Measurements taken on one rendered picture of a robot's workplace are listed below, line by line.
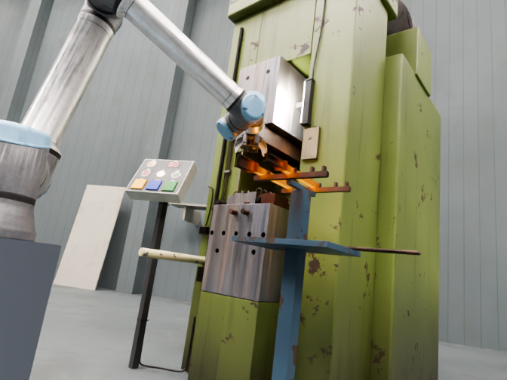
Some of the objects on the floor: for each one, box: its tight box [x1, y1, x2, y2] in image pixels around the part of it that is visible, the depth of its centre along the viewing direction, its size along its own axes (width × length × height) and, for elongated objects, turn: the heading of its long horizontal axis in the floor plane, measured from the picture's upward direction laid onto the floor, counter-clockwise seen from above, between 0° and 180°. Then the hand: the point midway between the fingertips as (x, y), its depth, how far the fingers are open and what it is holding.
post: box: [128, 202, 168, 369], centre depth 209 cm, size 4×4×108 cm
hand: (250, 151), depth 168 cm, fingers open, 14 cm apart
